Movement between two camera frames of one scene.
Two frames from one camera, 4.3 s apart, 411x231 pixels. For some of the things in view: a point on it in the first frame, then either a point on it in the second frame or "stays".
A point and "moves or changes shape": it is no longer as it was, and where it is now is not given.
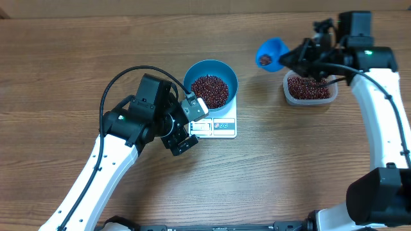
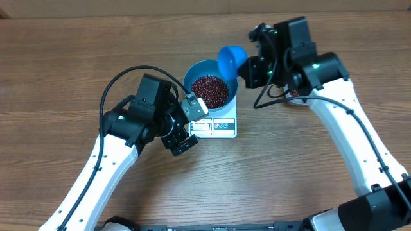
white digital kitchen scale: x=219 y=124 stays
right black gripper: x=302 y=54 -> x=256 y=76
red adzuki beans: x=213 y=90 stays
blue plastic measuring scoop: x=274 y=47 moves or changes shape
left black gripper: x=172 y=140 stays
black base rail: x=286 y=226 stays
